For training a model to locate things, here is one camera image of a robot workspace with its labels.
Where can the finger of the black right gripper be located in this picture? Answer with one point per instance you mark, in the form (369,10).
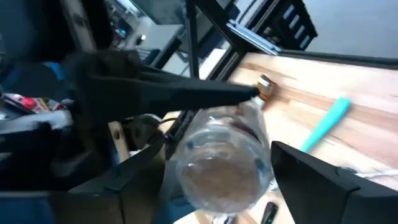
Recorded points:
(161,93)

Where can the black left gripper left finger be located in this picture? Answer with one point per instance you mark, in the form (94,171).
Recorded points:
(62,205)

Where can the brown packet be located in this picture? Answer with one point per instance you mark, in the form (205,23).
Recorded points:
(265,88)

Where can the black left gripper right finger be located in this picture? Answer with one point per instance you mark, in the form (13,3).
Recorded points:
(326,199)

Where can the small glass spice jar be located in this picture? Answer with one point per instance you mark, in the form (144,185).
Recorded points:
(224,168)

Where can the black slotted bracket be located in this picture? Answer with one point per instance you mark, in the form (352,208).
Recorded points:
(292,21)

